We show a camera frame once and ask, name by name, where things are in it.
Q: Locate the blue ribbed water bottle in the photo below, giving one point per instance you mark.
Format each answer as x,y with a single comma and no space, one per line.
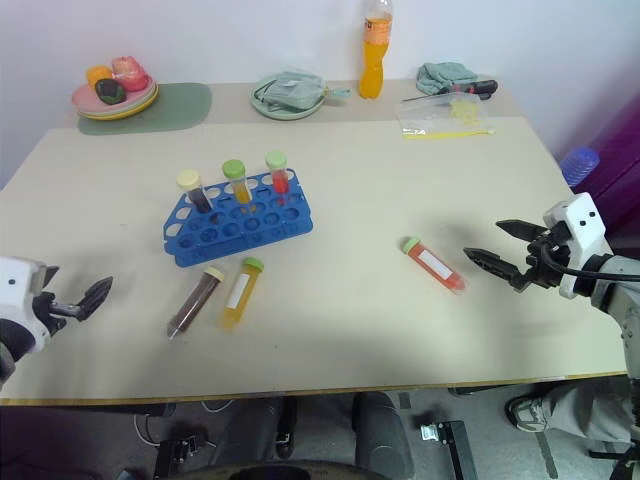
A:
580,165

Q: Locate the black metal stand base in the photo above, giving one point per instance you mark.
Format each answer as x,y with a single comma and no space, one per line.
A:
452,450

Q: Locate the orange tube green cap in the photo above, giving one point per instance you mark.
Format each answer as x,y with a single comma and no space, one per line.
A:
240,189

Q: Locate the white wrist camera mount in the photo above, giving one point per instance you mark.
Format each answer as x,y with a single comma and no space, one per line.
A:
582,222
17,280

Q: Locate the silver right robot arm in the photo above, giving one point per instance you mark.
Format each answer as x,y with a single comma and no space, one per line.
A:
625,295

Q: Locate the grey sneaker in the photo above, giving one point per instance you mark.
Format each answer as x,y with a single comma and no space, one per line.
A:
525,412

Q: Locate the yellow plate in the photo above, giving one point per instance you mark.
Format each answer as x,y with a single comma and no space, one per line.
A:
131,112

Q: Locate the red apple in foam net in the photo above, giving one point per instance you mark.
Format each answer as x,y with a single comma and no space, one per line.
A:
129,74

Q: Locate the pink plate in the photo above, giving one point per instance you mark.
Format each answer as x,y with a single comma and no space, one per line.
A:
87,100

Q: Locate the red tube light green cap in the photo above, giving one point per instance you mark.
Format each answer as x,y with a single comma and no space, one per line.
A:
436,265
279,181

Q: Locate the orange soda plastic bottle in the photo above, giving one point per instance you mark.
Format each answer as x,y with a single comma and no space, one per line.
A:
373,62

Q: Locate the dark rounded shape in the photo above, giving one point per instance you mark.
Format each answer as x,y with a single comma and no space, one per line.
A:
382,435

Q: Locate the dark green avocado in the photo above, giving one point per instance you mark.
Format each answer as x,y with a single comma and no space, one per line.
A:
108,91

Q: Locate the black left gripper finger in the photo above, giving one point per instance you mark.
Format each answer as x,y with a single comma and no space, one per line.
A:
95,297
51,275

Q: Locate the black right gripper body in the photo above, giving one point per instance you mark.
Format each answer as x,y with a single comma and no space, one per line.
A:
545,265

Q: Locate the orange fruit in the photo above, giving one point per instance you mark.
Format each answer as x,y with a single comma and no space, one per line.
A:
96,74

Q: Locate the clear plastic zip bag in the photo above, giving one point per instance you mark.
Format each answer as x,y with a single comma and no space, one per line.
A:
440,117

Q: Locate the dark brown tube cream cap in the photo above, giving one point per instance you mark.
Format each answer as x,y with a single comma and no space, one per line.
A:
198,197
196,303

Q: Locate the green placemat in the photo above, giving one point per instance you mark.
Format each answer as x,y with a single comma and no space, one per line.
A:
175,107

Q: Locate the blue plastic test tube rack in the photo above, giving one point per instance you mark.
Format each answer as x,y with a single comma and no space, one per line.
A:
235,231

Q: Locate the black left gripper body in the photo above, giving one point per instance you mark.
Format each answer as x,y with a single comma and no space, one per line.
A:
50,312

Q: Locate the yellow tube green cap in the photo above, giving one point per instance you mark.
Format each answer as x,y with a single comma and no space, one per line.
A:
239,298

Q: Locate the teal towel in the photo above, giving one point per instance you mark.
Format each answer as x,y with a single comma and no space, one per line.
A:
442,74

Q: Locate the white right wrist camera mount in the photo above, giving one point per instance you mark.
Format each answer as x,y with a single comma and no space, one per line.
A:
582,222

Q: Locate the pale green plate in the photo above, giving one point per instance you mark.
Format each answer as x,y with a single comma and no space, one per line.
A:
285,113

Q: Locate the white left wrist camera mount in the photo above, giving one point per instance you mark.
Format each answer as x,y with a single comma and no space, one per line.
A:
17,280

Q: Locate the grey trouser leg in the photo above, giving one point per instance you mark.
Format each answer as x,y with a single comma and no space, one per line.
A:
590,407

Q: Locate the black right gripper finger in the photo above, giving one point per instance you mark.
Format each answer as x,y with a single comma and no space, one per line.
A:
522,230
495,264

